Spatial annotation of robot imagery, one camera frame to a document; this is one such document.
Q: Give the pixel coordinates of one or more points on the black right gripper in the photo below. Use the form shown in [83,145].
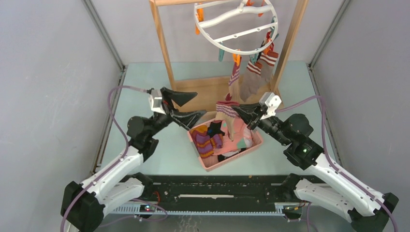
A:
[248,114]

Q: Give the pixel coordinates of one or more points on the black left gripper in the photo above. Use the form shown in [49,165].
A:
[186,119]

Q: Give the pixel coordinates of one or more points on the beige red striped sock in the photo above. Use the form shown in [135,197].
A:
[233,85]

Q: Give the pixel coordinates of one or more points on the orange cuffed grey sock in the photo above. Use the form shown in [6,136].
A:
[268,62]

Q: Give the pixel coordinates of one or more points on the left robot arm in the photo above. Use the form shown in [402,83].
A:
[86,204]

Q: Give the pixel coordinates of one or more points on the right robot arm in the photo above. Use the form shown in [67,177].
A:
[366,209]

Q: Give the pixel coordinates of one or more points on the wooden hanger stand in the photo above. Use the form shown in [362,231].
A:
[212,89]

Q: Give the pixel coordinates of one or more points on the white round clip hanger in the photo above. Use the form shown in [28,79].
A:
[243,27]

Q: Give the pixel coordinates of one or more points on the pink mint sock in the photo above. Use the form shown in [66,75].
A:
[242,139]

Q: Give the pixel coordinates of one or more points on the purple striped sock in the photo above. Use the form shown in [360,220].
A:
[206,140]

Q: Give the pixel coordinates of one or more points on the pink plastic basket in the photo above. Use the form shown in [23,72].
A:
[215,160]

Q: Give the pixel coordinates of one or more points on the teal clothespin holding sock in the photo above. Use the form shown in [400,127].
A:
[254,58]

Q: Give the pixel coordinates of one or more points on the orange front clothespin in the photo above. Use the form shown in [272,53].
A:
[237,59]

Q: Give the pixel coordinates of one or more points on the orange clothespin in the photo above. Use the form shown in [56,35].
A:
[200,18]
[237,59]

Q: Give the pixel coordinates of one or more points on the teal left clothespin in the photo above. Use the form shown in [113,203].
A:
[221,55]

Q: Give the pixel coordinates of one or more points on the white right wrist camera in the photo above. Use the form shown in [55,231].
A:
[269,103]

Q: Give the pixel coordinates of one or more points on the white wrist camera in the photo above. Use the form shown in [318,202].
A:
[155,101]
[269,103]

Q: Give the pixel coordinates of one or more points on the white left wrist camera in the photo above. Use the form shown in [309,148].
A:
[155,101]

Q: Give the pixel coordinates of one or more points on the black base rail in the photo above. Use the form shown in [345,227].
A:
[217,193]

